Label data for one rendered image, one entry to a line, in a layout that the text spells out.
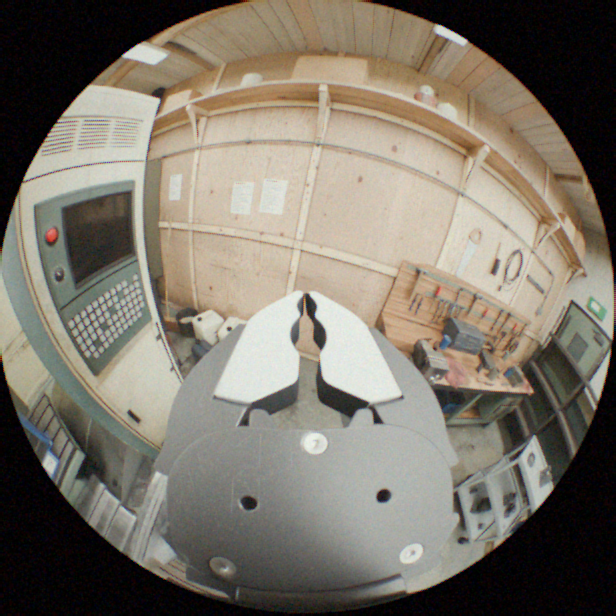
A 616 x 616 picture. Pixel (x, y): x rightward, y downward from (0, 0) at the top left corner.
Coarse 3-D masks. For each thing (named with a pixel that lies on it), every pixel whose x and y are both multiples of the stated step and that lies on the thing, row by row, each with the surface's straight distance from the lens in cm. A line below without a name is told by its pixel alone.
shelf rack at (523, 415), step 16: (560, 336) 371; (576, 368) 306; (592, 368) 303; (544, 384) 317; (560, 400) 359; (528, 416) 366; (560, 416) 308; (528, 432) 339; (512, 448) 336; (576, 448) 342
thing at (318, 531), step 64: (192, 448) 6; (256, 448) 5; (320, 448) 5; (384, 448) 5; (192, 512) 5; (256, 512) 5; (320, 512) 5; (384, 512) 5; (448, 512) 6; (192, 576) 7; (256, 576) 5; (320, 576) 5; (384, 576) 6
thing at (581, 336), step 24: (576, 312) 379; (600, 312) 368; (576, 336) 372; (600, 336) 365; (552, 360) 378; (576, 360) 366; (600, 360) 360; (576, 384) 363; (528, 408) 388; (552, 408) 372
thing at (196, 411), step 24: (240, 336) 8; (216, 360) 7; (192, 384) 7; (216, 384) 7; (192, 408) 7; (216, 408) 6; (240, 408) 6; (168, 432) 7; (192, 432) 6; (168, 456) 6
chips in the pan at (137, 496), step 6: (150, 462) 114; (144, 468) 114; (150, 468) 113; (144, 474) 114; (150, 474) 113; (138, 486) 117; (144, 486) 114; (132, 492) 120; (138, 492) 116; (144, 492) 114; (132, 498) 119; (138, 498) 116; (144, 498) 114; (132, 504) 120; (138, 504) 117
